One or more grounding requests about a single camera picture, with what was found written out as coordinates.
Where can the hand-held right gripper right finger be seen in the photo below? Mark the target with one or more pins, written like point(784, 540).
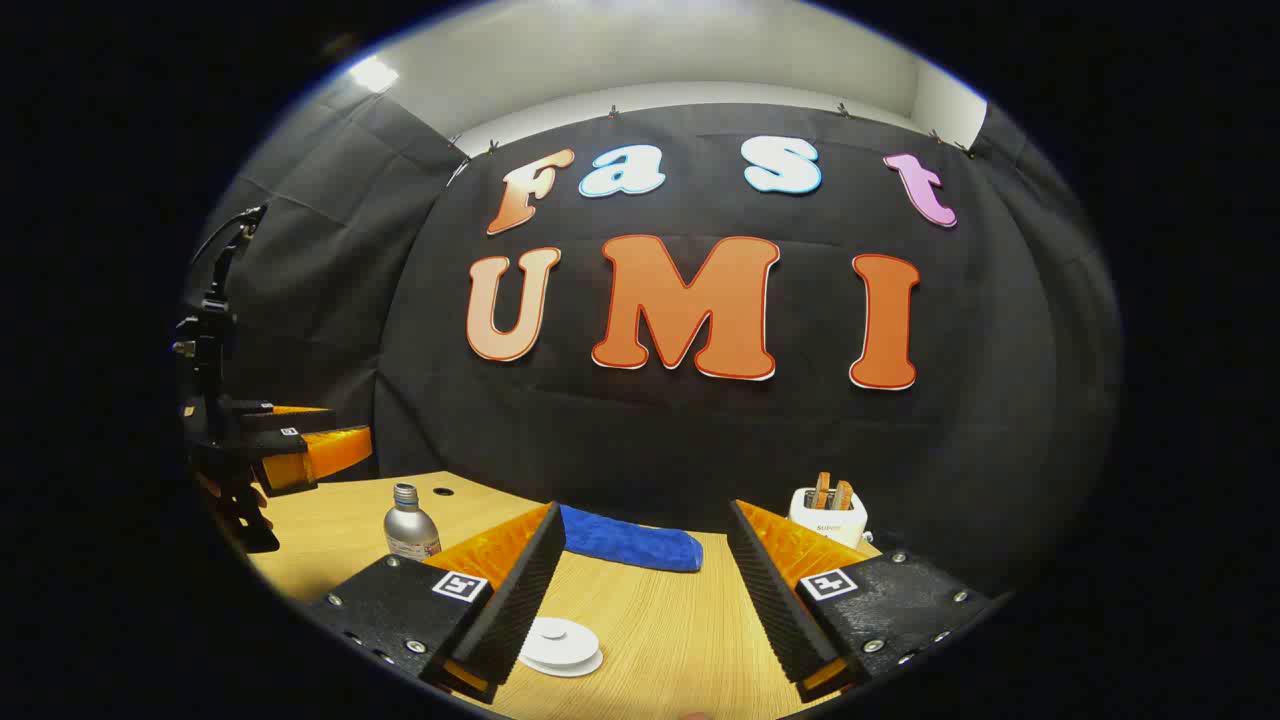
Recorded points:
point(775, 600)

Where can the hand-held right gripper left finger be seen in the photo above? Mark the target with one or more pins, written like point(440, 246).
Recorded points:
point(520, 590)

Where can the silver water bottle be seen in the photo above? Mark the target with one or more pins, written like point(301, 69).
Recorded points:
point(410, 530)

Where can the plain dark backdrop cloth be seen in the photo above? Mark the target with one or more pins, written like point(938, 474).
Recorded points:
point(320, 260)

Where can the white saucer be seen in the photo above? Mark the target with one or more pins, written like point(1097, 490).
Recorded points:
point(587, 666)

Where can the blue towel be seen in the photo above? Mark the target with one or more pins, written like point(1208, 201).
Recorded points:
point(630, 540)

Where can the black backdrop cloth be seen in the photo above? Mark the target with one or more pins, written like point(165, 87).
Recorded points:
point(700, 440)

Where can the toast slice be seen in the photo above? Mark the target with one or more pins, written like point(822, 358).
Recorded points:
point(821, 492)
point(843, 496)

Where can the white toaster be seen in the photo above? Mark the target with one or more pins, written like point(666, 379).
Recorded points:
point(825, 525)

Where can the ceiling light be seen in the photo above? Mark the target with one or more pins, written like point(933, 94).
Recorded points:
point(372, 73)

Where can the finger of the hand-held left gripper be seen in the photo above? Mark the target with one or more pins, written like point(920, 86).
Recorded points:
point(265, 421)
point(282, 447)

